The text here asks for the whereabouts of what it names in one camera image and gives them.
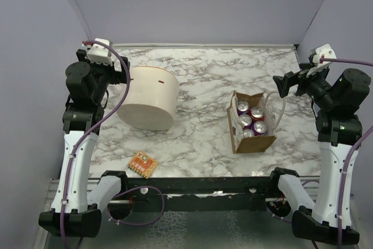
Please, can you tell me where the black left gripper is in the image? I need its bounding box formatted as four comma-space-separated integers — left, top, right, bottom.
78, 49, 129, 103

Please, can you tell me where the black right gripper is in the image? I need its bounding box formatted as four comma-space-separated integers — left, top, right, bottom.
274, 62, 337, 108

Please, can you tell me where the purple soda can carried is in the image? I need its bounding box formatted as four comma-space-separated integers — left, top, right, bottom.
237, 100, 250, 115

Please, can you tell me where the purple soda can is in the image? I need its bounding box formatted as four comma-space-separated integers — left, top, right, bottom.
252, 121, 268, 136
239, 114, 252, 129

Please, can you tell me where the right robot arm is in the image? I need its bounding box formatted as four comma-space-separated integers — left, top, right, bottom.
268, 68, 371, 247

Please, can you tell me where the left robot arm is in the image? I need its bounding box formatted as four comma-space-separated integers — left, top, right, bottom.
38, 45, 129, 238

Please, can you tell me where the white cylindrical bucket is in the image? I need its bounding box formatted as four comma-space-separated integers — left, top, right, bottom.
117, 66, 180, 131

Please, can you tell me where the orange snack packet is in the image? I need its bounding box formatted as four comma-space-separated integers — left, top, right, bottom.
128, 151, 159, 178

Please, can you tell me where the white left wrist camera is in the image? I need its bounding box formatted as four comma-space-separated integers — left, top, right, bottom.
82, 42, 113, 66

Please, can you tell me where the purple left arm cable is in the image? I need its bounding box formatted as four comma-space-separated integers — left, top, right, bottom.
59, 41, 166, 249

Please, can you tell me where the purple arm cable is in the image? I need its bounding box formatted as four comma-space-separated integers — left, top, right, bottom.
59, 41, 166, 249
270, 58, 373, 249

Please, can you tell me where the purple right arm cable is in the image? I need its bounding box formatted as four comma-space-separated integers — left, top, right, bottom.
270, 58, 373, 249

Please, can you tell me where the aluminium frame rail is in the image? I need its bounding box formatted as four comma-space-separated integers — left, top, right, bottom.
46, 175, 355, 203

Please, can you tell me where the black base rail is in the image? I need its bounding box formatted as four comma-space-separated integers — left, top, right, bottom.
109, 177, 284, 212

